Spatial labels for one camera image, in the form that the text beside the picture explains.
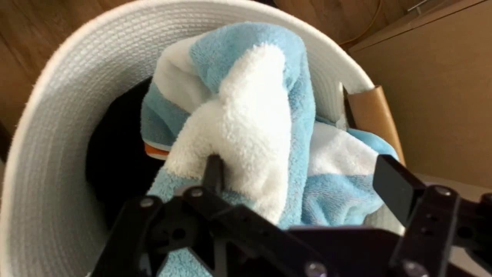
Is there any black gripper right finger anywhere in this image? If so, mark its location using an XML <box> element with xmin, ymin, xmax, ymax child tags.
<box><xmin>372</xmin><ymin>152</ymin><xmax>492</xmax><ymax>277</ymax></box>

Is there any tan leather basket handle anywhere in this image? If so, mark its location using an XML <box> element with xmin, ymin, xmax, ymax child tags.
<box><xmin>343</xmin><ymin>84</ymin><xmax>408</xmax><ymax>166</ymax></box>

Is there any white woven laundry basket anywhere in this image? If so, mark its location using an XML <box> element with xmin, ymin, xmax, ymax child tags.
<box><xmin>0</xmin><ymin>0</ymin><xmax>379</xmax><ymax>277</ymax></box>

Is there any blue white striped towel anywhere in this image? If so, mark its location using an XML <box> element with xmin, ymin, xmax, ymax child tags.
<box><xmin>140</xmin><ymin>20</ymin><xmax>408</xmax><ymax>277</ymax></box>

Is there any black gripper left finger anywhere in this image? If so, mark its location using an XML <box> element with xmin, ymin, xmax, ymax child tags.
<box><xmin>91</xmin><ymin>152</ymin><xmax>331</xmax><ymax>277</ymax></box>

